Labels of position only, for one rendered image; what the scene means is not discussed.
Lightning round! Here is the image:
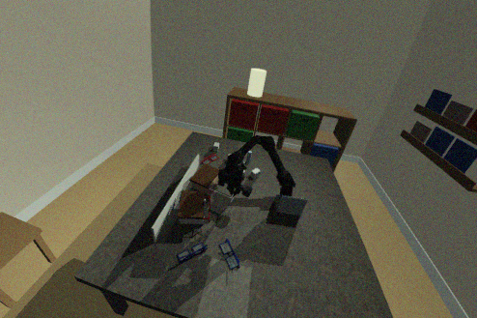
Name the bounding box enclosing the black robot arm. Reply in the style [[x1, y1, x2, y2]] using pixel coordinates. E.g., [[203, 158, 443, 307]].
[[218, 135, 295, 197]]

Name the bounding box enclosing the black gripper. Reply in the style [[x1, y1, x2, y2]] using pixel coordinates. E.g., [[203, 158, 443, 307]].
[[218, 178, 253, 197]]

